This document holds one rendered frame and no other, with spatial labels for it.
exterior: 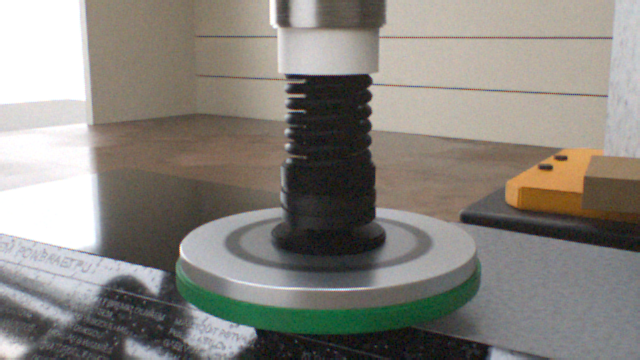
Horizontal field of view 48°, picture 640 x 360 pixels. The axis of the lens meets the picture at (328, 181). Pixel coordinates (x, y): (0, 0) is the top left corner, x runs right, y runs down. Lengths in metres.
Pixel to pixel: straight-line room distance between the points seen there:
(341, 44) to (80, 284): 0.36
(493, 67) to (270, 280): 6.77
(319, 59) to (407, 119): 7.19
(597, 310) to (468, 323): 0.10
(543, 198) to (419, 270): 0.80
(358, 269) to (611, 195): 0.70
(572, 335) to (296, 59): 0.27
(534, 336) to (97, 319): 0.37
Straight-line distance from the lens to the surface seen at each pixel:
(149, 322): 0.64
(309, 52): 0.47
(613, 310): 0.59
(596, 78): 6.82
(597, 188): 1.11
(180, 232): 0.77
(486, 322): 0.54
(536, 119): 7.03
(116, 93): 8.94
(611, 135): 1.46
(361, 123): 0.50
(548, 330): 0.54
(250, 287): 0.44
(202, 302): 0.47
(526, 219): 1.21
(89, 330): 0.67
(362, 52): 0.48
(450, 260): 0.48
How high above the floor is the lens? 1.03
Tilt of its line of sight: 12 degrees down
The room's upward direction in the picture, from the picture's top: straight up
